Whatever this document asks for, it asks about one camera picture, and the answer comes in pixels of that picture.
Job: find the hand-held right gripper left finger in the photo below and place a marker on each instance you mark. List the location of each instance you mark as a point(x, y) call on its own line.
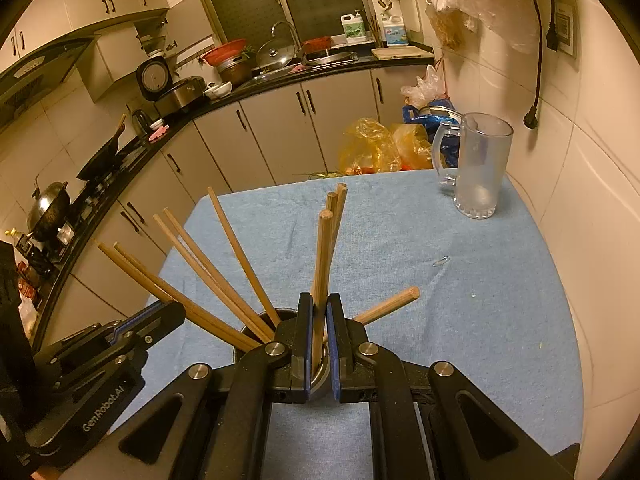
point(306, 350)

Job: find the orange plastic bag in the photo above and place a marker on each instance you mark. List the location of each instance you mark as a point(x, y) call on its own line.
point(412, 147)

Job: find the black frying pan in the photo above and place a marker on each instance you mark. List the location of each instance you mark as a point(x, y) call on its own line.
point(100, 162)

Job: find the steel sink basin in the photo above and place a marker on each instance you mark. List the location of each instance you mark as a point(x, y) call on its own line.
point(330, 58)

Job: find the blue label detergent bottle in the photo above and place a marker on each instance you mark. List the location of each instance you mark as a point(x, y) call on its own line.
point(395, 34)

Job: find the steel pot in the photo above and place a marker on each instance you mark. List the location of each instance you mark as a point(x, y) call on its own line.
point(237, 72)

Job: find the wall power socket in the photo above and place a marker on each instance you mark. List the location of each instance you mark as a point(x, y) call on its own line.
point(565, 27)

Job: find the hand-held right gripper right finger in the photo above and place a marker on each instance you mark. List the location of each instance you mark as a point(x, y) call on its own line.
point(334, 350)

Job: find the black kettle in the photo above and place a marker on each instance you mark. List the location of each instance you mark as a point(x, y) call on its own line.
point(141, 122)

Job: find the wall dish rack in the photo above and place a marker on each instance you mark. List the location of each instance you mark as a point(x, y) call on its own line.
point(152, 42)

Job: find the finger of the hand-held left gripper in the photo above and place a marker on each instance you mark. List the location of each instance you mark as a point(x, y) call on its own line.
point(160, 317)

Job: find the red plastic basin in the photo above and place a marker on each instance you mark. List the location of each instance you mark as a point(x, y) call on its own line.
point(224, 52)

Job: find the wall kitchen cabinets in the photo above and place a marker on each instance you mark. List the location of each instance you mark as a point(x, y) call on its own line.
point(90, 0)

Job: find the white plastic bag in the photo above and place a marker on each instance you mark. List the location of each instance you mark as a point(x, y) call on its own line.
point(425, 87)

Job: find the steel wok with lid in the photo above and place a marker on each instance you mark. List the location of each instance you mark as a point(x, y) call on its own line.
point(47, 207)

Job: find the glass pot lid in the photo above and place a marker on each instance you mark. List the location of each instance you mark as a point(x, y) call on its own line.
point(276, 52)

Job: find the frosted glass mug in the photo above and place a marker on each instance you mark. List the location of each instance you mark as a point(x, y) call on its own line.
point(482, 170)

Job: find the yellow plastic bag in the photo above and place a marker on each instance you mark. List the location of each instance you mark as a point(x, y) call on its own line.
point(367, 147)

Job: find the pink cloth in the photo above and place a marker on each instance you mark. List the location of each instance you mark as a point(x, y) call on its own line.
point(159, 134)

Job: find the small metal paper clip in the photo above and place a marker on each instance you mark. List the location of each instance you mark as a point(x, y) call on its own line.
point(441, 261)

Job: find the black range hood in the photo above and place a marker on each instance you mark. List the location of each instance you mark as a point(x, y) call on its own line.
point(40, 67)

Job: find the chrome kitchen faucet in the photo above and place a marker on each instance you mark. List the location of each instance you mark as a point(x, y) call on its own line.
point(292, 32)

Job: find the wooden cutting board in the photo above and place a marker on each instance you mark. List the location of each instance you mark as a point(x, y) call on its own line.
point(402, 53)

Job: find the green label detergent bottle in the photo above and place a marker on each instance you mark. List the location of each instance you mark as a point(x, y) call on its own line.
point(355, 27)

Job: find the white bowl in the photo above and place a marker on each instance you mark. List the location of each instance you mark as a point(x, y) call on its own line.
point(219, 91)

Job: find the dark perforated utensil holder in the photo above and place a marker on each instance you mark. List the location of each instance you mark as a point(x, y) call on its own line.
point(243, 352)

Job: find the long wooden chopstick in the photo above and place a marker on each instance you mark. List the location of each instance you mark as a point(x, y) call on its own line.
point(324, 260)

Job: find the red bowl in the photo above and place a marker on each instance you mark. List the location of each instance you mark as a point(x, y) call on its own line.
point(317, 44)

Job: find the black gas stove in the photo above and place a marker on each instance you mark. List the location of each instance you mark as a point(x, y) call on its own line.
point(95, 195)

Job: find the black kitchen countertop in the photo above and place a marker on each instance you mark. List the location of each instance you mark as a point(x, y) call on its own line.
point(220, 102)

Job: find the bunch of wooden chopsticks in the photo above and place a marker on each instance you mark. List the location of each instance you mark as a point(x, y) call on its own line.
point(200, 265)

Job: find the silver electric cooker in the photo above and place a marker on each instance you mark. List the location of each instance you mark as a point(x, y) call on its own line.
point(180, 96)

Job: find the blue plastic bag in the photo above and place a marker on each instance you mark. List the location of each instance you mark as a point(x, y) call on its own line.
point(450, 145)

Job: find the blue tablecloth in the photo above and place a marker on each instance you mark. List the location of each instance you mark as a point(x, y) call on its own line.
point(475, 320)

